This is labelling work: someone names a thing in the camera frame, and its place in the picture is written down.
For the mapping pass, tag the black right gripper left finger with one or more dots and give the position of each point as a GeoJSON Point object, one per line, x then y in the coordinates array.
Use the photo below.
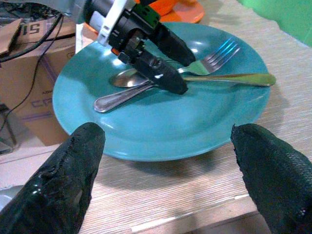
{"type": "Point", "coordinates": [61, 185]}

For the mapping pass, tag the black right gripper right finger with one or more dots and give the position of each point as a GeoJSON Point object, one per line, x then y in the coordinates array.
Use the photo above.
{"type": "Point", "coordinates": [278, 175]}

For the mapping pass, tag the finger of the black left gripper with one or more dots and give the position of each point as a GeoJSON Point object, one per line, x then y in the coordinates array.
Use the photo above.
{"type": "Point", "coordinates": [173, 48]}
{"type": "Point", "coordinates": [165, 79]}

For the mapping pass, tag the silver metal fork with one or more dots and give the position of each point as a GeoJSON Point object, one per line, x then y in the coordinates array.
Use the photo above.
{"type": "Point", "coordinates": [214, 59]}

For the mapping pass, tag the orange plate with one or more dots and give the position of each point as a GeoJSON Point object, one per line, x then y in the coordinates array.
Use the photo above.
{"type": "Point", "coordinates": [187, 13]}

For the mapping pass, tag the orange cup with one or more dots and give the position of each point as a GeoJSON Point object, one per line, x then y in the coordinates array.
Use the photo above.
{"type": "Point", "coordinates": [165, 5]}

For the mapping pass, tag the teal round plate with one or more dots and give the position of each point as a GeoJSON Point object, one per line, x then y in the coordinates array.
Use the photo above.
{"type": "Point", "coordinates": [156, 126]}

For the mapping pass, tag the silver metal spoon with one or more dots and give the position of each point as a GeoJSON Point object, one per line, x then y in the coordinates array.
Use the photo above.
{"type": "Point", "coordinates": [231, 78]}

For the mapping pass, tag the brown cardboard box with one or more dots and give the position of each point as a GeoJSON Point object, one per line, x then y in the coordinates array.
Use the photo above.
{"type": "Point", "coordinates": [22, 80]}

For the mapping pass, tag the green mat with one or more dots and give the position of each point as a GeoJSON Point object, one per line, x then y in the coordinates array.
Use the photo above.
{"type": "Point", "coordinates": [282, 14]}

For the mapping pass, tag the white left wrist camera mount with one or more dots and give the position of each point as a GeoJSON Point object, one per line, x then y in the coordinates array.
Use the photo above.
{"type": "Point", "coordinates": [112, 22]}

